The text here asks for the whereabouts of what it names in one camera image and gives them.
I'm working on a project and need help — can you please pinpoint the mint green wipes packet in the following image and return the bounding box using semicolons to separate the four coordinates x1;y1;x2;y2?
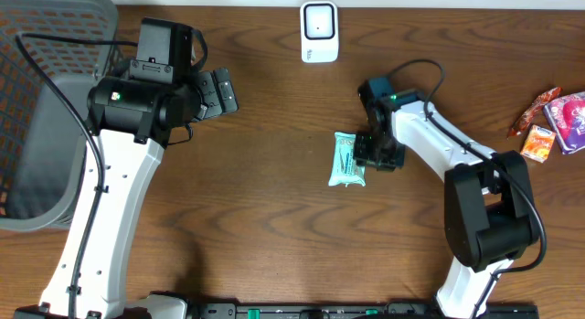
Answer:
328;132;366;186

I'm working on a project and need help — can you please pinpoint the orange red snack bar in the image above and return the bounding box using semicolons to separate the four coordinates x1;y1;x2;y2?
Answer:
506;87;563;138

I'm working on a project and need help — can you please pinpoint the orange tissue packet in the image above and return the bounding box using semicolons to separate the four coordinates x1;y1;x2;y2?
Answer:
520;125;556;163

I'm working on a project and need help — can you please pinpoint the purple pink floral packet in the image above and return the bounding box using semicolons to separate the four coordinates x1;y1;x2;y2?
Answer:
543;92;584;154

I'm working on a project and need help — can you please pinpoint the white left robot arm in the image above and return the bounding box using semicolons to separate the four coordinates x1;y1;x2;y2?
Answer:
15;18;239;319

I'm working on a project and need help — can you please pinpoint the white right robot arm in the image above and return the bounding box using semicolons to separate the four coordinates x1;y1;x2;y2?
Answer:
354;78;546;318

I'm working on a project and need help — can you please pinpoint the dark grey plastic basket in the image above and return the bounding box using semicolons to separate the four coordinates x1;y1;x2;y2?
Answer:
1;0;122;232

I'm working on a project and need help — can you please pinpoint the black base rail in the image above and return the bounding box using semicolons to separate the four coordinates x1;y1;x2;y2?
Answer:
196;301;540;319

